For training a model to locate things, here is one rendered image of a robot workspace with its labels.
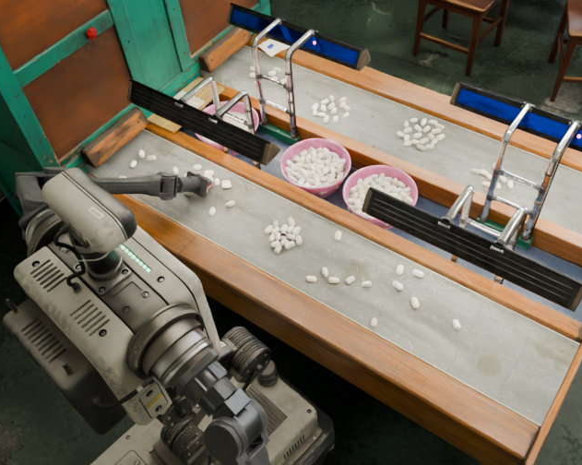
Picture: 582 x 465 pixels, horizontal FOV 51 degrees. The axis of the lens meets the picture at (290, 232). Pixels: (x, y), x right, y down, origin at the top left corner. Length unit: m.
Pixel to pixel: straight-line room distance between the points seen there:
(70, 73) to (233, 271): 0.91
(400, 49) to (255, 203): 2.23
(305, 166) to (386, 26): 2.24
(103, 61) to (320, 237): 1.02
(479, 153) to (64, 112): 1.54
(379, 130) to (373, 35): 1.92
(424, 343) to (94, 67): 1.50
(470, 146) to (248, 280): 1.02
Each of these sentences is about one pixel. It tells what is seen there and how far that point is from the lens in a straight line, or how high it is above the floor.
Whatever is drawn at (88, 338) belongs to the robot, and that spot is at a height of 1.45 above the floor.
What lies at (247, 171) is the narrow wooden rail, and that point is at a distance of 2.31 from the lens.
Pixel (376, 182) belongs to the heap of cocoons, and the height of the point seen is 0.74.
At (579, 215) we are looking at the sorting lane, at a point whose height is 0.74.
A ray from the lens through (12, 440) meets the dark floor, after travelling 2.87.
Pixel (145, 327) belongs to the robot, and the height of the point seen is 1.46.
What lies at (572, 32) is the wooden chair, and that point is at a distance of 3.68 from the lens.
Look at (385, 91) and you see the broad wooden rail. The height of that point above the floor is 0.76.
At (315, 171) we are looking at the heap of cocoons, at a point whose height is 0.74.
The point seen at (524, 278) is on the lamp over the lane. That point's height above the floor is 1.07.
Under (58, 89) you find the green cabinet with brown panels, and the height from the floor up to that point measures 1.12.
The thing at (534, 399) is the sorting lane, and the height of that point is 0.74.
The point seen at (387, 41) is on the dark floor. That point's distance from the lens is 4.29.
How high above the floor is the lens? 2.40
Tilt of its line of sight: 51 degrees down
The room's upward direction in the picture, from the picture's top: 6 degrees counter-clockwise
